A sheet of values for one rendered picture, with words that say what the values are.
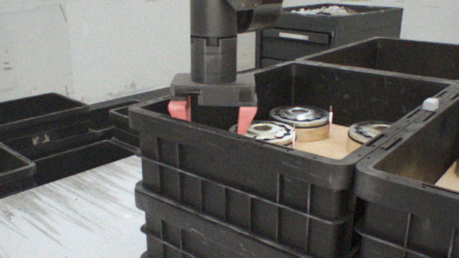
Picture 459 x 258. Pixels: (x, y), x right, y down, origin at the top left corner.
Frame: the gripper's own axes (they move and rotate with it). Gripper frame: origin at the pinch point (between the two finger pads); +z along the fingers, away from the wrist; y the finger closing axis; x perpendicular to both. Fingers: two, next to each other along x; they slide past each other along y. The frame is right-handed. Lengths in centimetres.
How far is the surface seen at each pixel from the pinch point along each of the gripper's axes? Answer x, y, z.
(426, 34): -322, -151, 28
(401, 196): 23.2, -16.4, -5.1
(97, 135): -115, 51, 41
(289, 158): 16.8, -7.9, -5.5
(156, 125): 5.9, 6.4, -4.9
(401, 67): -56, -42, 0
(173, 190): 5.6, 4.7, 3.6
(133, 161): -35.1, 18.8, 17.3
